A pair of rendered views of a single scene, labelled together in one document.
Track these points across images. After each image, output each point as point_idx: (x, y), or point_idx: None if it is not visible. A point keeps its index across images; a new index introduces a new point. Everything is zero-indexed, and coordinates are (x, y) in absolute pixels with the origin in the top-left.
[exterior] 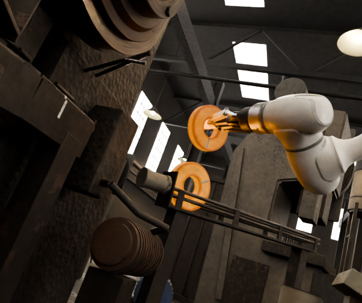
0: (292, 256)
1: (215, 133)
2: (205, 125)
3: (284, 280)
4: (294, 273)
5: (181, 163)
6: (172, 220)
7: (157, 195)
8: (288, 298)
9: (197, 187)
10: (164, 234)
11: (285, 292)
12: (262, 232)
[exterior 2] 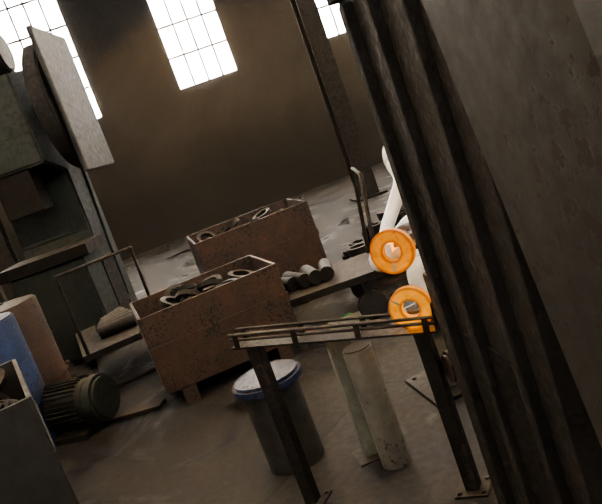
0: (261, 354)
1: (384, 253)
2: (393, 249)
3: (269, 379)
4: (270, 367)
5: (422, 290)
6: (432, 336)
7: (436, 324)
8: (372, 352)
9: (402, 306)
10: (435, 349)
11: (370, 350)
12: (297, 339)
